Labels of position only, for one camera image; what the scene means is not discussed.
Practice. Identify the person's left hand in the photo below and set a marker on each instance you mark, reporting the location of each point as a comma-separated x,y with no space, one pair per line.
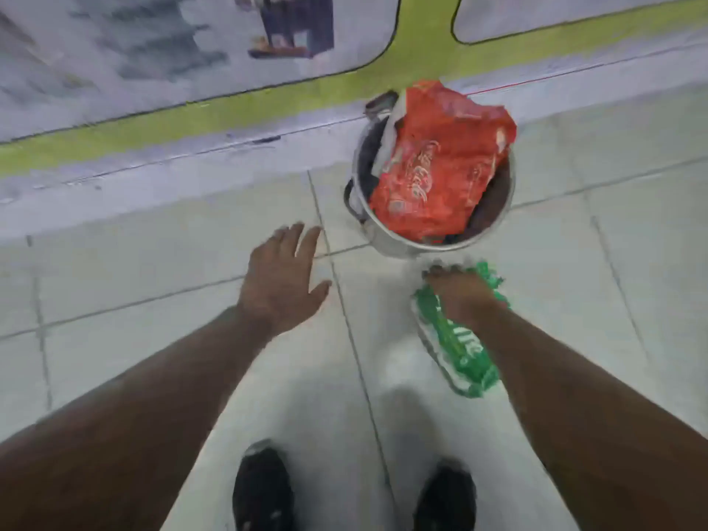
276,281

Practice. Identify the person's right hand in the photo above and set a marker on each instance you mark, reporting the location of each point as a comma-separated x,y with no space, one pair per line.
459,295

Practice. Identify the person's right fingers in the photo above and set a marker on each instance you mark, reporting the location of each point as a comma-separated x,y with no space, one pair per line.
451,269

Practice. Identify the person's left middle finger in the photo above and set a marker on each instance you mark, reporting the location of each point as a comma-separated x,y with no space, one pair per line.
292,237

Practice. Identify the person's left thumb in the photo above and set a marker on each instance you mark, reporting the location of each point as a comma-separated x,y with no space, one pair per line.
318,293

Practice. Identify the green plastic wrapper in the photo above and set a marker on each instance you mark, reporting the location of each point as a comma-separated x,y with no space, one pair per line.
459,348

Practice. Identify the person's right forearm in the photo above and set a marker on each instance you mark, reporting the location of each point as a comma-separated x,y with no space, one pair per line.
597,431

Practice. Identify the person's left forearm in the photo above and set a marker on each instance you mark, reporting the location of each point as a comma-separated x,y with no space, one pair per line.
127,425

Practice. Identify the black trash bin liner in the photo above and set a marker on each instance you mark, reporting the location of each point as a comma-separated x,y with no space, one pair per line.
492,207

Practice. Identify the silver metal trash bin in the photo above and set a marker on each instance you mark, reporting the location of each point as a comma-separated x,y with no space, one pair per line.
381,226

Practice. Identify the red plastic wrapper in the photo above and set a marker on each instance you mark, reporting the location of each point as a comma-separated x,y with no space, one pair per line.
437,165

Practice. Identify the person's black left shoe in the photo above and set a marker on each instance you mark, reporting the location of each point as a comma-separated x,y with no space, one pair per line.
263,489

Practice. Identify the person's black shoe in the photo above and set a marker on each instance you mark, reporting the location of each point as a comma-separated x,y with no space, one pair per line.
263,489
446,498

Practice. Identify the person's black right shoe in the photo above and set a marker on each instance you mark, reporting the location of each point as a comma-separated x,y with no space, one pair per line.
446,498

